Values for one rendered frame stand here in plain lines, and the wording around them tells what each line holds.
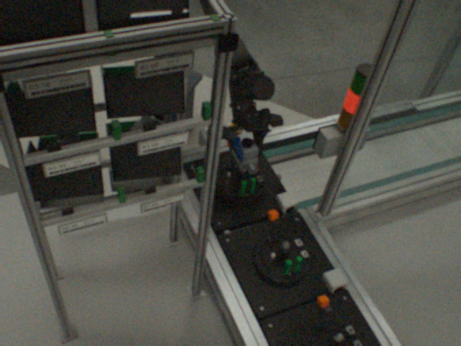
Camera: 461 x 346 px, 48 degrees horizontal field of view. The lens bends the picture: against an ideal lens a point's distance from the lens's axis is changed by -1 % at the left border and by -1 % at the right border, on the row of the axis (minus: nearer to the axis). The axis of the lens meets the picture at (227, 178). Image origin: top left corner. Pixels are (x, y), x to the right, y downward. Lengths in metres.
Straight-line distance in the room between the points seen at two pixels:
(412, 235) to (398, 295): 0.22
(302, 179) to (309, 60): 2.12
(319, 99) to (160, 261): 2.12
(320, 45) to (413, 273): 2.48
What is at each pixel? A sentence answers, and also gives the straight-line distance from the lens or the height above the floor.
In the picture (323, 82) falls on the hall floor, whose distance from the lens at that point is 3.46.
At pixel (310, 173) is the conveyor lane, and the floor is 0.92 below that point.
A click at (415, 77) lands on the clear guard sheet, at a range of 1.22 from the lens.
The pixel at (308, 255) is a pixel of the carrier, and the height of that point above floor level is 1.00.
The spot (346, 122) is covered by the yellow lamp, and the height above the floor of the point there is 1.28.
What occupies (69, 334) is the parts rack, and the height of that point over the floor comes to 0.88.
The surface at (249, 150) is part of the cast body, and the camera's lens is 1.31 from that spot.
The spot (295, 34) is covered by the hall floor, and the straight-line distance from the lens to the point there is 3.85.
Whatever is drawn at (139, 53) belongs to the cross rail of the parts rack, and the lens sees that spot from 0.74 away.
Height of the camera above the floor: 2.06
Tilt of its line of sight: 49 degrees down
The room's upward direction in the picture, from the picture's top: 9 degrees clockwise
